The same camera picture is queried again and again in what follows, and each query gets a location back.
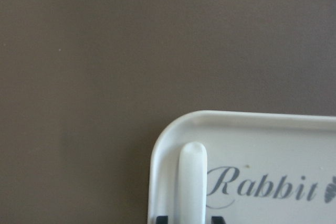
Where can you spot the white ceramic spoon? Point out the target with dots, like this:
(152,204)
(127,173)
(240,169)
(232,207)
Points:
(192,183)

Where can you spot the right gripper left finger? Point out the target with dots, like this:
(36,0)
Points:
(161,220)

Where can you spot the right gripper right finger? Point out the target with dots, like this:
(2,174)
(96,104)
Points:
(217,220)

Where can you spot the cream rabbit tray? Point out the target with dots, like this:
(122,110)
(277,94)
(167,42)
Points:
(261,168)

